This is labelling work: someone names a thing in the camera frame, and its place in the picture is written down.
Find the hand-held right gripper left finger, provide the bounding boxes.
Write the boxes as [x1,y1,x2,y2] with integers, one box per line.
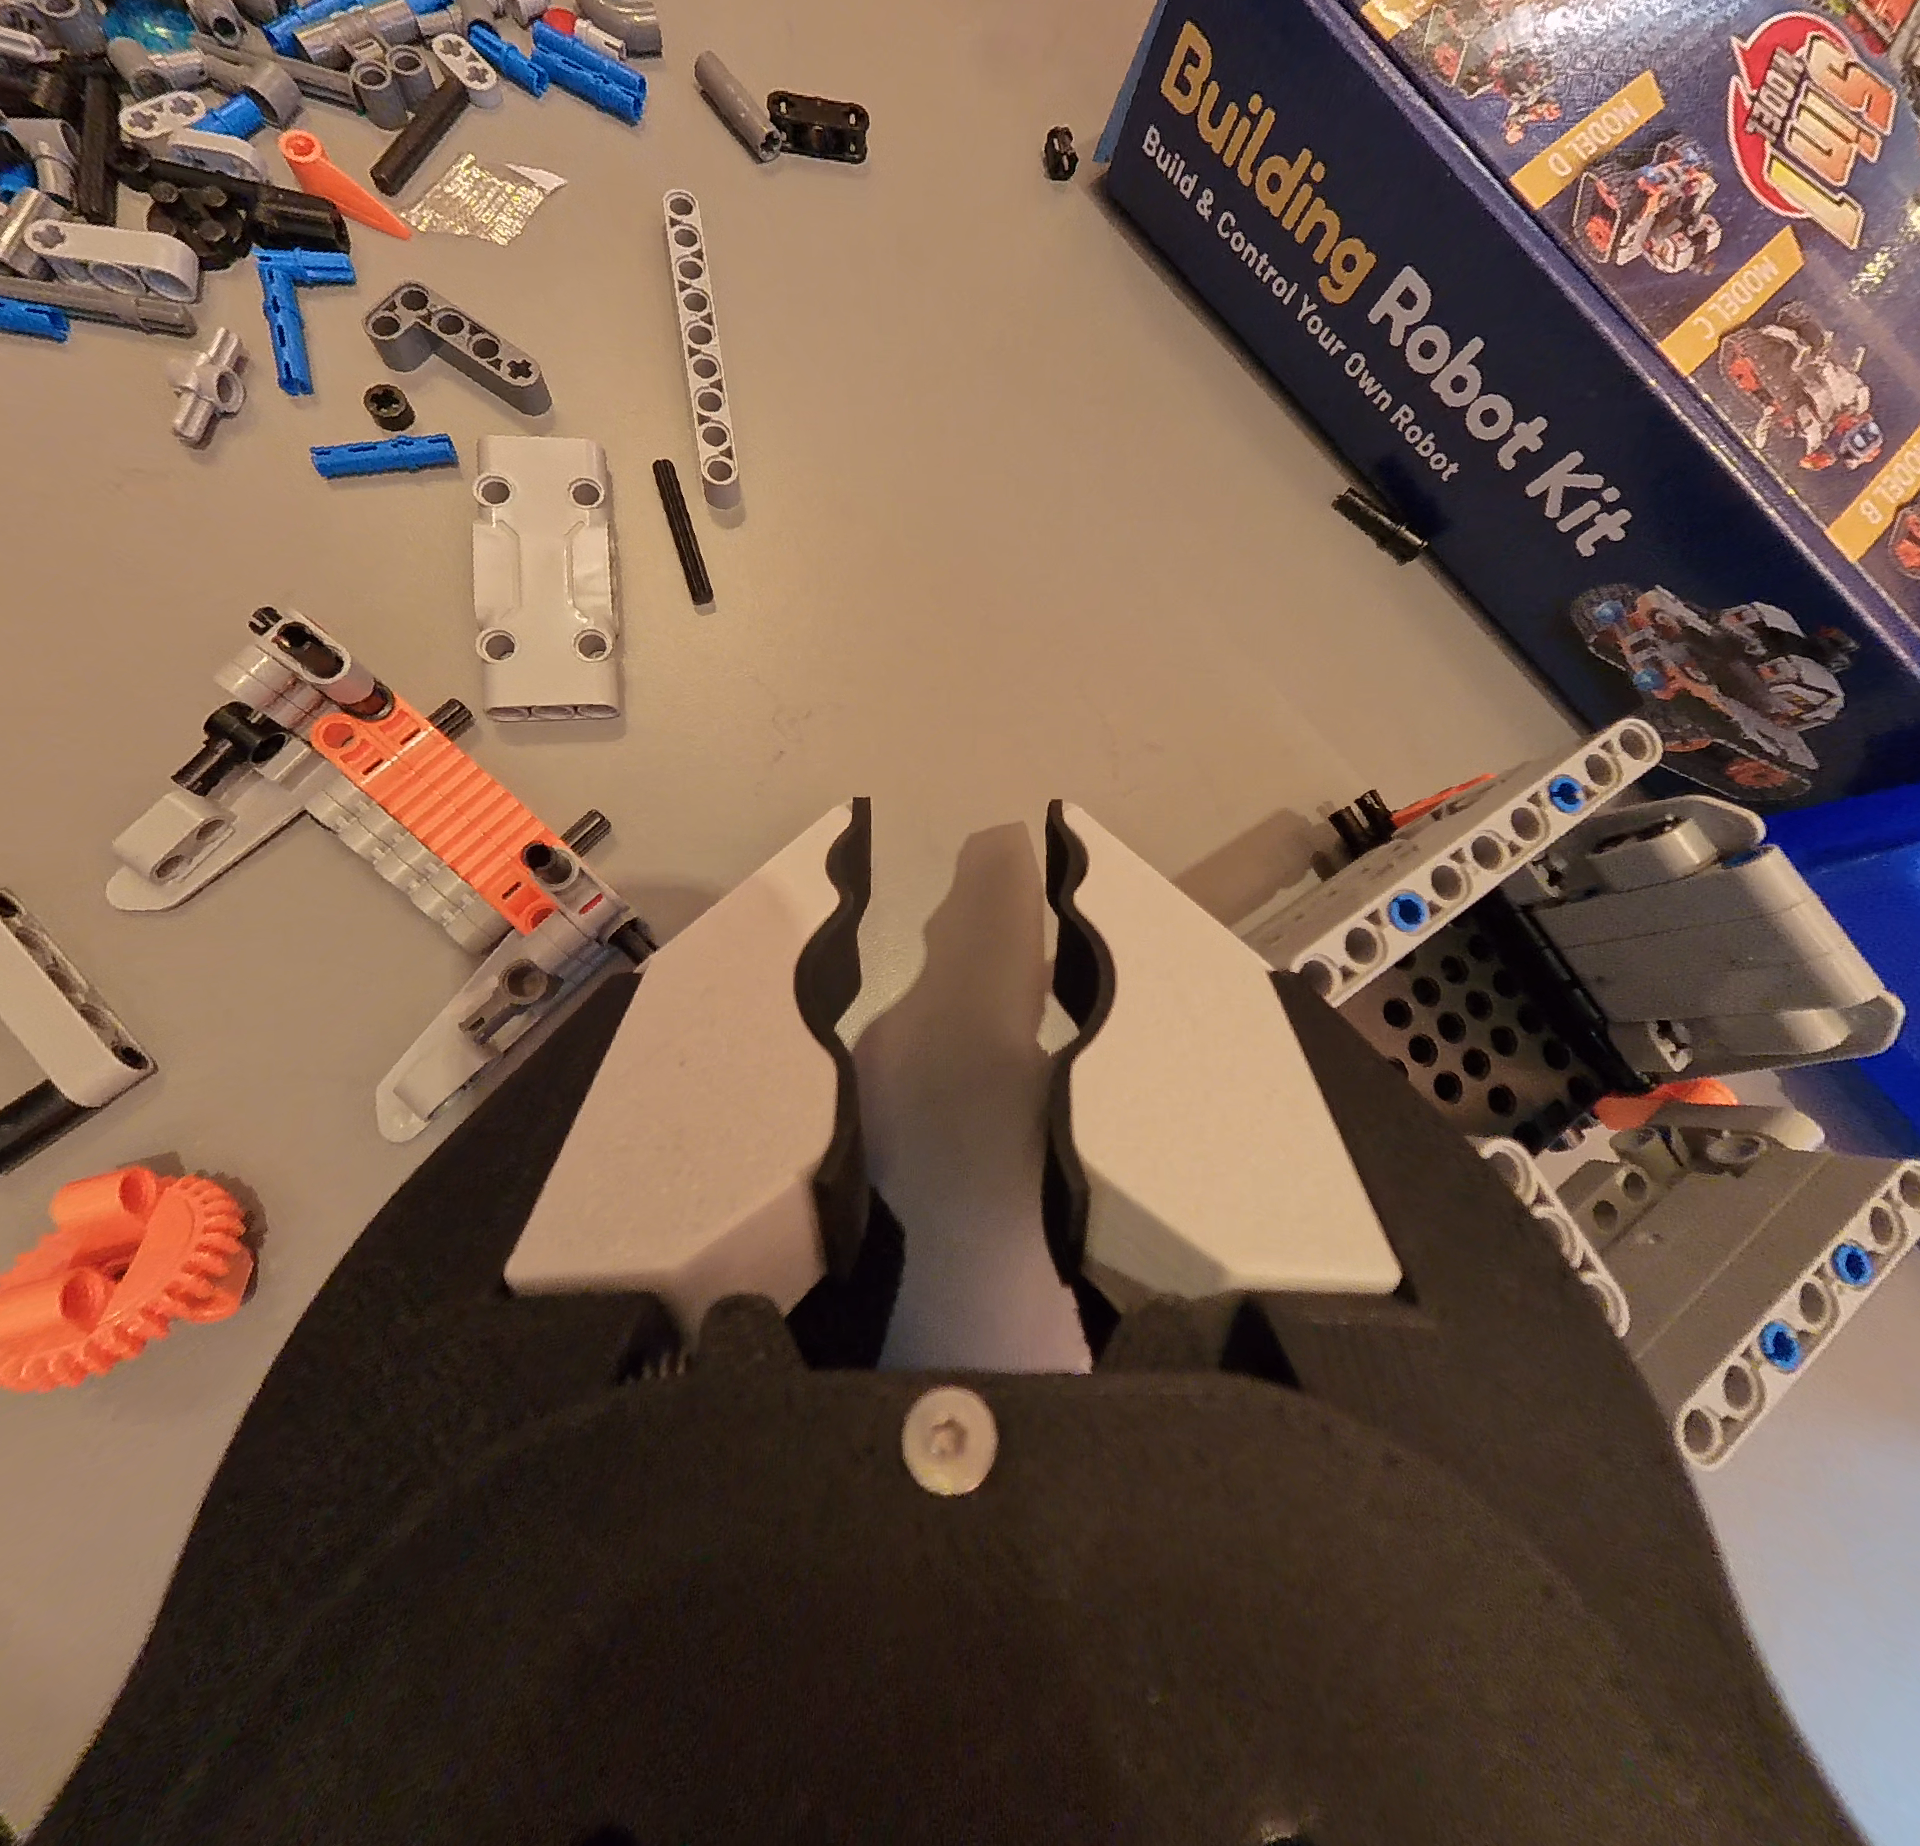
[501,799,909,1374]

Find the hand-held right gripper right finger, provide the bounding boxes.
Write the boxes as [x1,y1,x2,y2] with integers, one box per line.
[1037,799,1408,1359]

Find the orange gear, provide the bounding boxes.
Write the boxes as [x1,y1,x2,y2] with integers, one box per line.
[0,1162,257,1396]

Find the long grey holed beam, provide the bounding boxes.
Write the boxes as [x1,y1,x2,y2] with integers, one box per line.
[659,188,746,514]

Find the pile of building pieces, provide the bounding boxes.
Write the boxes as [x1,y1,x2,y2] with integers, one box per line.
[0,0,667,397]

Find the orange grey tread assembly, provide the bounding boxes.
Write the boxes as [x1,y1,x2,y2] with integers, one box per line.
[102,603,663,1147]

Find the partly built robot model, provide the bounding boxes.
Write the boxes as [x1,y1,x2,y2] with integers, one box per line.
[1244,716,1920,1474]

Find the grey rectangular panel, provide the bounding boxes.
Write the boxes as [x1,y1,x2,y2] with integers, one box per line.
[471,430,626,721]

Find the black axle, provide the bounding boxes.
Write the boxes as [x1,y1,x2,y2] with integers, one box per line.
[651,457,719,607]

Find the short black pin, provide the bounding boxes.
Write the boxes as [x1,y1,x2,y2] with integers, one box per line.
[1331,485,1432,565]

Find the grey crank beam black pins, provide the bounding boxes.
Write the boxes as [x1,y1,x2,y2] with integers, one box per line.
[0,883,159,1174]

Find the blue plastic bin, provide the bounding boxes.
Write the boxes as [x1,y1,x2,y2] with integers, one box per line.
[1762,778,1920,1162]

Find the blue pin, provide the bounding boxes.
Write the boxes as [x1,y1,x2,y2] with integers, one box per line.
[308,430,461,480]

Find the dark grey angled beam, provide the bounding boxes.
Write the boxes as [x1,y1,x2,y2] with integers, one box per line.
[361,281,556,421]

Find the light grey axle connector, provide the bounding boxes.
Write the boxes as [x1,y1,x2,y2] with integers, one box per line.
[166,325,251,450]

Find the small clear plastic piece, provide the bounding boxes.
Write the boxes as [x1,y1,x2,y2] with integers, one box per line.
[397,151,571,244]

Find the blue robot kit box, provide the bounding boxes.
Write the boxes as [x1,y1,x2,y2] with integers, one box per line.
[1093,0,1920,816]

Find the black angled connector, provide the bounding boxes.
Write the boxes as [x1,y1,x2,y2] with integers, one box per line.
[763,85,872,165]

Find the dark grey tube connector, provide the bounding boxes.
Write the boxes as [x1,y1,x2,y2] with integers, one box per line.
[689,49,786,165]

